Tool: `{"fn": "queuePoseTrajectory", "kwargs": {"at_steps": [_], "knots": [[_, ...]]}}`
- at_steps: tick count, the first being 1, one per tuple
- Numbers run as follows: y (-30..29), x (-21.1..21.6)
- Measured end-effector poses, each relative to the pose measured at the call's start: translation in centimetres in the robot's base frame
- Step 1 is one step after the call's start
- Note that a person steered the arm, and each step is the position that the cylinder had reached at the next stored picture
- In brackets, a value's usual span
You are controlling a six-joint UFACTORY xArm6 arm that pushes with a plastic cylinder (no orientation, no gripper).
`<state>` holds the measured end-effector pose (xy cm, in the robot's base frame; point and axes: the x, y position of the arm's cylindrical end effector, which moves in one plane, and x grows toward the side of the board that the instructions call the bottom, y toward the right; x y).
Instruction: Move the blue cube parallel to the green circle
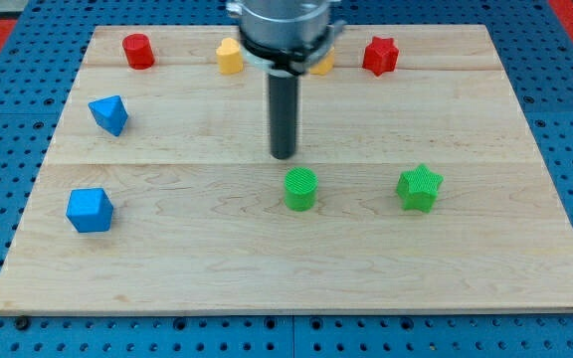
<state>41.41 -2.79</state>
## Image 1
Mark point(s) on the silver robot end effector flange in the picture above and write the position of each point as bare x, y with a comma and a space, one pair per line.
285, 38

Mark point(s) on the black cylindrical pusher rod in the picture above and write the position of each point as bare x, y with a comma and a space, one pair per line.
283, 115

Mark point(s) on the blue cube block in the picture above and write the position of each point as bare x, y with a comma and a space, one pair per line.
89, 210

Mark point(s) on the yellow block behind effector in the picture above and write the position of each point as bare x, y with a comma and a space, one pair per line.
325, 65

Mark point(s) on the yellow heart block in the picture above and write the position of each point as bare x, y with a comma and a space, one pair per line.
229, 57

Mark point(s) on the green cylinder block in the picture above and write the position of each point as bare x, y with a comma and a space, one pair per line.
300, 189

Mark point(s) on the red star block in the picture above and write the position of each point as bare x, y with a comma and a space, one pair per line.
380, 56

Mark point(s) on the red cylinder block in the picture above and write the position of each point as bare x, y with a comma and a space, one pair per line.
138, 51

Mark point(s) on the light wooden board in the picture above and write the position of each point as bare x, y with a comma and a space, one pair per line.
200, 225

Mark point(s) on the green star block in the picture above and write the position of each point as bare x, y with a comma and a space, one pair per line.
419, 188

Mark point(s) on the blue triangular prism block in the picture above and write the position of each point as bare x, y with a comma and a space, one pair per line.
109, 113

